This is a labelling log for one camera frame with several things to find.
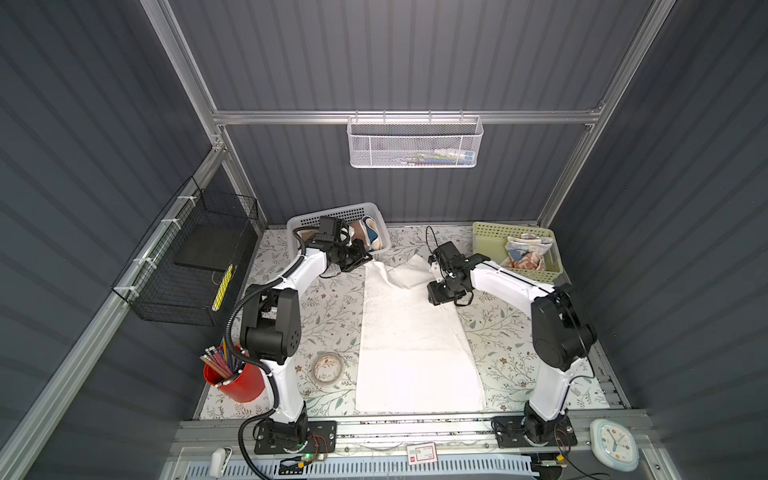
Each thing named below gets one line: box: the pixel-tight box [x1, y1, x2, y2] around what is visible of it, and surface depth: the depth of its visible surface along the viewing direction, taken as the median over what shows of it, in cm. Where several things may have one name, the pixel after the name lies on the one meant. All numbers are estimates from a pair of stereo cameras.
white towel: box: [356, 255, 486, 414], surface depth 89 cm
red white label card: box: [406, 442, 438, 465], surface depth 72 cm
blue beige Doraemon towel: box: [362, 216, 383, 251], surface depth 111 cm
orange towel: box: [350, 220, 368, 249], surface depth 111 cm
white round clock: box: [589, 419, 640, 472], surface depth 72 cm
